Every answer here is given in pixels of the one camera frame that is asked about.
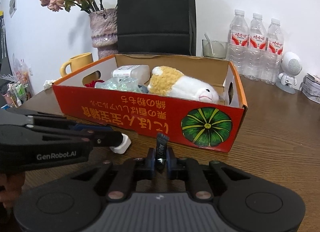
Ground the yellow white plush toy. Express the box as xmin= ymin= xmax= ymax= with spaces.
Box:
xmin=148 ymin=66 xmax=220 ymax=103

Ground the left clear water bottle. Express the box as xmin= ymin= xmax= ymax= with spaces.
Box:
xmin=226 ymin=9 xmax=249 ymax=75

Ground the crumpled white tissue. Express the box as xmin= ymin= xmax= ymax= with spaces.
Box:
xmin=43 ymin=80 xmax=55 ymax=90

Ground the small black sachet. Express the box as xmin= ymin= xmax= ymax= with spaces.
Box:
xmin=155 ymin=133 xmax=169 ymax=173

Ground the yellow ceramic mug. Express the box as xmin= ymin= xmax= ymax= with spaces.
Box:
xmin=60 ymin=53 xmax=93 ymax=77

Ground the orange cardboard pumpkin box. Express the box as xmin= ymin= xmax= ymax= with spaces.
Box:
xmin=53 ymin=54 xmax=247 ymax=153

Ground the small decorated tin box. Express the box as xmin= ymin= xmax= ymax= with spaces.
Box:
xmin=300 ymin=73 xmax=320 ymax=104

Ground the red fabric rose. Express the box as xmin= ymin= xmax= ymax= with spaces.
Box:
xmin=85 ymin=79 xmax=104 ymax=88

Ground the black paper shopping bag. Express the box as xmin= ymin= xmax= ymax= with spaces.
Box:
xmin=117 ymin=0 xmax=196 ymax=56

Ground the right clear water bottle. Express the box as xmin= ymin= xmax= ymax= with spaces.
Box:
xmin=260 ymin=18 xmax=284 ymax=85

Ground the clear glass cup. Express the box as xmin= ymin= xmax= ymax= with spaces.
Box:
xmin=202 ymin=40 xmax=228 ymax=59

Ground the white charger plug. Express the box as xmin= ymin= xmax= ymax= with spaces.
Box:
xmin=110 ymin=134 xmax=132 ymax=154

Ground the purple textured ceramic vase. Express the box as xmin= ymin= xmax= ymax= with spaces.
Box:
xmin=89 ymin=8 xmax=118 ymax=59

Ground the crumpled clear plastic wrapper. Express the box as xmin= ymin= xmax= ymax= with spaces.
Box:
xmin=94 ymin=77 xmax=149 ymax=94

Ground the white robot figurine speaker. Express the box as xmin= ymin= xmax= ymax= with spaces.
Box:
xmin=276 ymin=51 xmax=302 ymax=94

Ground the white wet wipes pack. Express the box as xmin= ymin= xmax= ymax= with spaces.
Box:
xmin=111 ymin=65 xmax=150 ymax=85

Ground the person's left hand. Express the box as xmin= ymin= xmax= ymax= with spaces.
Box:
xmin=1 ymin=172 xmax=25 ymax=209

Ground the spoon in glass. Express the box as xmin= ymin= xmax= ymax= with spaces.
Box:
xmin=204 ymin=32 xmax=214 ymax=56

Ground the clear water bottle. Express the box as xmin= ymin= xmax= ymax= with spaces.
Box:
xmin=260 ymin=18 xmax=284 ymax=85
xmin=244 ymin=13 xmax=267 ymax=81
xmin=226 ymin=9 xmax=249 ymax=75

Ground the middle clear water bottle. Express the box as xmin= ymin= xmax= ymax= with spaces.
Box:
xmin=244 ymin=13 xmax=267 ymax=81

